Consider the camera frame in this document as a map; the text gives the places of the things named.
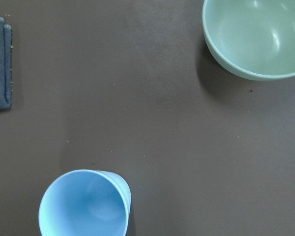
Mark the light blue cup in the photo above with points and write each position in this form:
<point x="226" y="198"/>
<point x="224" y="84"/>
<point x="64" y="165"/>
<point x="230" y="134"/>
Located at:
<point x="85" y="203"/>

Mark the mint green bowl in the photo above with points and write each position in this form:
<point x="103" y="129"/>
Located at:
<point x="253" y="39"/>

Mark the folded dark grey cloth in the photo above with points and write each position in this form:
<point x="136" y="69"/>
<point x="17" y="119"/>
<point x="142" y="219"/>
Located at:
<point x="5" y="64"/>

